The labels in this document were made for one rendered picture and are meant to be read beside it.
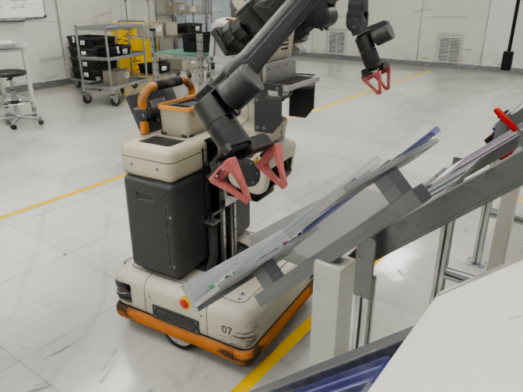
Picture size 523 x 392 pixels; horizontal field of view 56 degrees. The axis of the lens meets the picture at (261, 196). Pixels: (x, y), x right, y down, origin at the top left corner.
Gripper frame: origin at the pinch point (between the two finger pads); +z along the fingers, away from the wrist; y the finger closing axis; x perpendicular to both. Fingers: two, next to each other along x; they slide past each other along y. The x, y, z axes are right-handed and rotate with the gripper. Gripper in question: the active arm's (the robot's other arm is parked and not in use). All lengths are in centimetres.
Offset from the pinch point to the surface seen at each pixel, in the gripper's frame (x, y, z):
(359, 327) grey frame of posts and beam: 35, 39, 35
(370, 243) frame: 15.2, 37.0, 18.0
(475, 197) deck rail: -10.2, 42.7, 21.8
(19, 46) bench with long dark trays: 370, 191, -361
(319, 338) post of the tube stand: 19.2, 9.8, 28.0
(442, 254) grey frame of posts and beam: 46, 113, 38
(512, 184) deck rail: -18, 43, 23
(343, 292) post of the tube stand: 8.2, 11.4, 22.6
